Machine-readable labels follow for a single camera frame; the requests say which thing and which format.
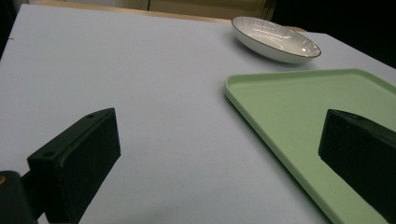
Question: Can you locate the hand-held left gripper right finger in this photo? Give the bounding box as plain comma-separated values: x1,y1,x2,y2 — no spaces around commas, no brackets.
318,108,396,224

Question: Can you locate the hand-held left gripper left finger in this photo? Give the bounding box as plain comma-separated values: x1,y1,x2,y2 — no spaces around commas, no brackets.
21,107,121,224

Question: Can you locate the light green plastic tray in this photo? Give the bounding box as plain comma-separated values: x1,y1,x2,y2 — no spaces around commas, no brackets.
223,68,396,224

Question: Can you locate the white ribbed ceramic bowl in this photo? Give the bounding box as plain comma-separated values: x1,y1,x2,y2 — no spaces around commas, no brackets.
231,16,322,65

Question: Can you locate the beige curtain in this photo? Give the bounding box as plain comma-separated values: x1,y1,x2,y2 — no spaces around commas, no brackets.
27,0,275,21

